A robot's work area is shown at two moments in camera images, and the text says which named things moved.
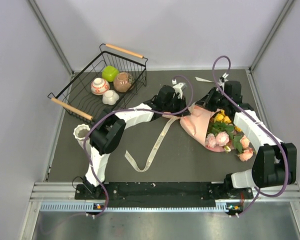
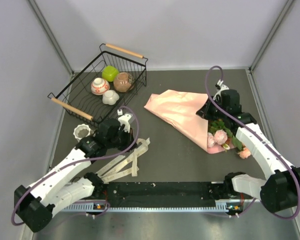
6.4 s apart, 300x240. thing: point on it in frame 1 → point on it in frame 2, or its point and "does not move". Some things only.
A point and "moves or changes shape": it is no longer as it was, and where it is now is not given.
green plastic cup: [110, 73] does not move
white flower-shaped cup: [110, 97] does not move
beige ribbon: [140, 168] → [128, 166]
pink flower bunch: [222, 132] does not move
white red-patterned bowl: [99, 85] does not move
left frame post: [49, 32] does not move
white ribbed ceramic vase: [80, 133] does not move
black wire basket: [106, 82] does not move
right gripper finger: [203, 101] → [207, 111]
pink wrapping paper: [196, 123] moves or changes shape
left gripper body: [176, 105] → [123, 139]
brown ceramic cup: [123, 81] does not move
